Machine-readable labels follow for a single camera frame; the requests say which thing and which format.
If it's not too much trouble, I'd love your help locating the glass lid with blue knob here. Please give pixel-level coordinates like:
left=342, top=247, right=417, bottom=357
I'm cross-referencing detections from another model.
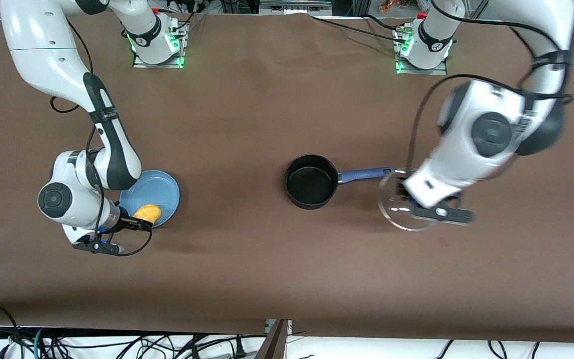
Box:
left=377, top=167, right=440, bottom=233

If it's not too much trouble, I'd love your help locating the black cable with plug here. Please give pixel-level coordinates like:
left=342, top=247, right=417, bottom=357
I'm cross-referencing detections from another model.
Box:
left=231, top=336, right=249, bottom=359

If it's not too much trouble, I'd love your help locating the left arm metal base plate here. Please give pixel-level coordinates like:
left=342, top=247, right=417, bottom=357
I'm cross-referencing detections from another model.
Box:
left=395, top=25, right=448, bottom=76

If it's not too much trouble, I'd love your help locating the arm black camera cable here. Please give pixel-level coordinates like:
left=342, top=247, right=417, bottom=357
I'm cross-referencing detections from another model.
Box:
left=409, top=0, right=574, bottom=173
left=50, top=20, right=154, bottom=257

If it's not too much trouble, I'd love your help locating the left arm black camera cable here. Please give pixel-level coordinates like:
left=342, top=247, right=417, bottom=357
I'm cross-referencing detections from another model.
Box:
left=409, top=0, right=574, bottom=173

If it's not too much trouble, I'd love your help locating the long black cable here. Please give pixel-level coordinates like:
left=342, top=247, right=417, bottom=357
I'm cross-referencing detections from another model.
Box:
left=311, top=16, right=406, bottom=43

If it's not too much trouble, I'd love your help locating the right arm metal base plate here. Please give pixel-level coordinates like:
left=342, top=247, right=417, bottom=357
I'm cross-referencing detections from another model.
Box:
left=133, top=19, right=186, bottom=69

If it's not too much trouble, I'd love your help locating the small orange object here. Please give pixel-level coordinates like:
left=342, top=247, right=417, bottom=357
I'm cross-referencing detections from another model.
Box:
left=379, top=0, right=417, bottom=14

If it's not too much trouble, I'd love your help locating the black pot with blue handle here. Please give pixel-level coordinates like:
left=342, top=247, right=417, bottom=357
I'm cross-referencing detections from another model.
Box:
left=285, top=154, right=395, bottom=210

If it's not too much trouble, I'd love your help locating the short black cable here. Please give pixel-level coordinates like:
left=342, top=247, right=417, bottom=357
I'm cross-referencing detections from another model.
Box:
left=362, top=14, right=403, bottom=31

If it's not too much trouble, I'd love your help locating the blue round plate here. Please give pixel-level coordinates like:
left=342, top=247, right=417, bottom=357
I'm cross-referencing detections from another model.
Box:
left=119, top=170, right=181, bottom=229

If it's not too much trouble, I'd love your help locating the aluminium profile bar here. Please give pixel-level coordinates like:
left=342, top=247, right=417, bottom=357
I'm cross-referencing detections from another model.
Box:
left=255, top=319, right=293, bottom=359

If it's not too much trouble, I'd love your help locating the yellow potato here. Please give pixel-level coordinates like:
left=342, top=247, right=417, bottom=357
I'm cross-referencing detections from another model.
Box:
left=133, top=204, right=162, bottom=228

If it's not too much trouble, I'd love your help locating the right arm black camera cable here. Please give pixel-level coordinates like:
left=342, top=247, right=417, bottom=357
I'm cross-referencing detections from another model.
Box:
left=50, top=20, right=154, bottom=257

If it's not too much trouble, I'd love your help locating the grey metal device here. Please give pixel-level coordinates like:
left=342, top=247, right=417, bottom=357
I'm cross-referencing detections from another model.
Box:
left=259, top=0, right=333, bottom=15

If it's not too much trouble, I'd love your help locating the brown table cover mat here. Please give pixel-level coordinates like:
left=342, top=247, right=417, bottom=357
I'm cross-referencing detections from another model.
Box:
left=0, top=12, right=574, bottom=345

